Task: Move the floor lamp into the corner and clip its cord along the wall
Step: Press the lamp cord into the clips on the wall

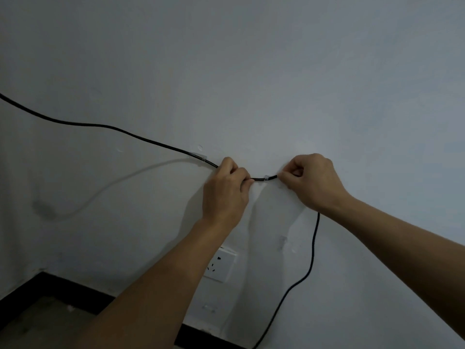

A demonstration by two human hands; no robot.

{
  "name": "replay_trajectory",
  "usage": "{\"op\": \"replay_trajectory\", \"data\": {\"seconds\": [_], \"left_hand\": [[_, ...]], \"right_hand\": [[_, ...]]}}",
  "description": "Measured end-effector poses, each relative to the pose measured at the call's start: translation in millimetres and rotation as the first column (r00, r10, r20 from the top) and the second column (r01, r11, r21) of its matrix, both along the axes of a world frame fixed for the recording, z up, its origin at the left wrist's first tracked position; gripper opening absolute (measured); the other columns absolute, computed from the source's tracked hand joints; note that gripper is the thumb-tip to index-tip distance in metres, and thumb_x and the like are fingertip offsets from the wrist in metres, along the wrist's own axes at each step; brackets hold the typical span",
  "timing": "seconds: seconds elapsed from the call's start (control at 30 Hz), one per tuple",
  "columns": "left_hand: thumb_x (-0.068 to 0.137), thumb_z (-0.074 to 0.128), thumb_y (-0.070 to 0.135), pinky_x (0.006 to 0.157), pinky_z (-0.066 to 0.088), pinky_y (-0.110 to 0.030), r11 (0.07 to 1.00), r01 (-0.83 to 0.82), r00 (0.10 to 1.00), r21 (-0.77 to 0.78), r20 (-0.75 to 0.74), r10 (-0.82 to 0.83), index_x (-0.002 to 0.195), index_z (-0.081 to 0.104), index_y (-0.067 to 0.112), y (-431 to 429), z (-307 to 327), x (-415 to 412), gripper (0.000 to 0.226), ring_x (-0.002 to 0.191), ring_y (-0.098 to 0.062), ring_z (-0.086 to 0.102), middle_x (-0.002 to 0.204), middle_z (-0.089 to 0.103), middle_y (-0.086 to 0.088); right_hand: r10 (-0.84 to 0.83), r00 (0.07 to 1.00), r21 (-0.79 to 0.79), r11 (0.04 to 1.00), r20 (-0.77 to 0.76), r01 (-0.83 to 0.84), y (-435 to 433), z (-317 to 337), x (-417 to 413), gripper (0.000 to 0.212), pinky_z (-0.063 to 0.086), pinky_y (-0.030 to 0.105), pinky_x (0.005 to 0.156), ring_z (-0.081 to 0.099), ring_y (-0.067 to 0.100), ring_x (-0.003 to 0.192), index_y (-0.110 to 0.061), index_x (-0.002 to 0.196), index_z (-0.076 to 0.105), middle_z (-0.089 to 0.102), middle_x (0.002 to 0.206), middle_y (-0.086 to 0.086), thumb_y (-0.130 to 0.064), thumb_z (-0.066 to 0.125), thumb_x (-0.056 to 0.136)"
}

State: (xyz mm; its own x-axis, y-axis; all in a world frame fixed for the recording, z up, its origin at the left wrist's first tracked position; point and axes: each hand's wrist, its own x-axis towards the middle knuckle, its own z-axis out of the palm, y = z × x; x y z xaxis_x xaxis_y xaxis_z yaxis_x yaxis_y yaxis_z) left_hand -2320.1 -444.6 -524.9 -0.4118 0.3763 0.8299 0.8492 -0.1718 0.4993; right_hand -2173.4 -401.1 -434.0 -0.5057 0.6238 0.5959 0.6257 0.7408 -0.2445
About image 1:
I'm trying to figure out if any person's right hand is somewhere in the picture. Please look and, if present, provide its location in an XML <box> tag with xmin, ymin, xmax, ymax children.
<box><xmin>278</xmin><ymin>153</ymin><xmax>352</xmax><ymax>217</ymax></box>

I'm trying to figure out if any person's left hand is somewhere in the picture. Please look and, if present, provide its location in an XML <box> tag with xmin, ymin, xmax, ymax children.
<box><xmin>201</xmin><ymin>156</ymin><xmax>256</xmax><ymax>231</ymax></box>

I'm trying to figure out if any black cable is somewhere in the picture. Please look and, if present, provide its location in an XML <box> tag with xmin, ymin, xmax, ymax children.
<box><xmin>0</xmin><ymin>92</ymin><xmax>321</xmax><ymax>349</ymax></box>

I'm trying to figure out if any person's left forearm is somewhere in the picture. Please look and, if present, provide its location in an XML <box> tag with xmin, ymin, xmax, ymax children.
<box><xmin>71</xmin><ymin>216</ymin><xmax>237</xmax><ymax>349</ymax></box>

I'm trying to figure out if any person's right forearm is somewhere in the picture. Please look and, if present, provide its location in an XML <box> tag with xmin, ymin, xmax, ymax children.
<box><xmin>326</xmin><ymin>195</ymin><xmax>465</xmax><ymax>341</ymax></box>

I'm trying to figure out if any black skirting board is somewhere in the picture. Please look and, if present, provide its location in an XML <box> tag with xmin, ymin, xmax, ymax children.
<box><xmin>0</xmin><ymin>271</ymin><xmax>248</xmax><ymax>349</ymax></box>

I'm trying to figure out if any white wall socket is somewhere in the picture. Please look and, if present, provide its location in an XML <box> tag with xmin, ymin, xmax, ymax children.
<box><xmin>202</xmin><ymin>245</ymin><xmax>237</xmax><ymax>283</ymax></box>

